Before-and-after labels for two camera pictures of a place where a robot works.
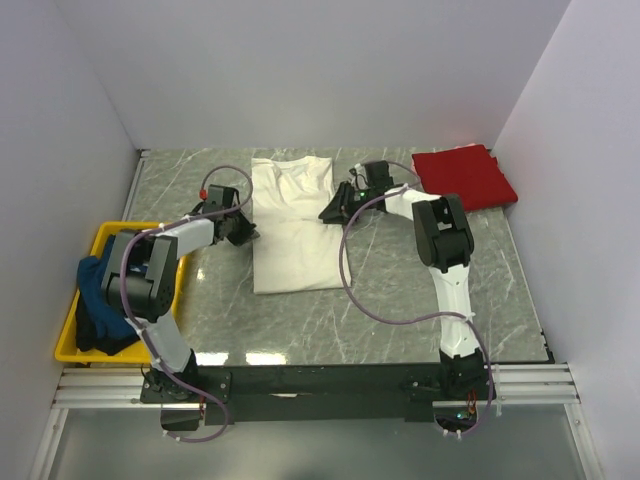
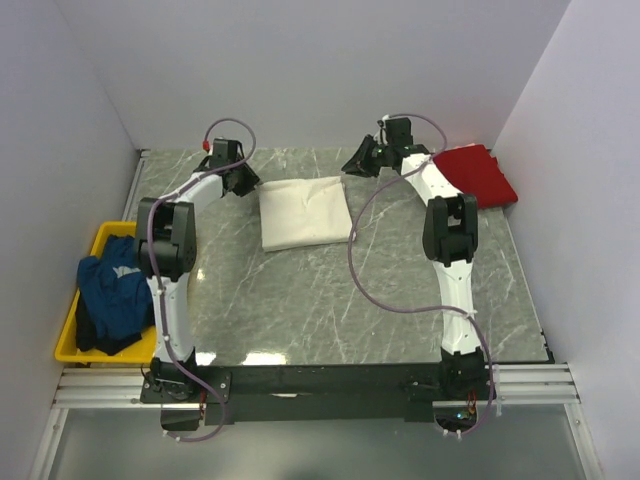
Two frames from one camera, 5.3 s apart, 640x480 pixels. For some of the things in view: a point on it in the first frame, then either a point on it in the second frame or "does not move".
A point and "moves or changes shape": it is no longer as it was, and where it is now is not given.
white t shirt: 296,250 moves or changes shape
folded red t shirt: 469,171 does not move
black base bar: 326,393 does not move
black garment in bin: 90,337 does not move
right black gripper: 344,201 to 372,158
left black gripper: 235,226 to 240,179
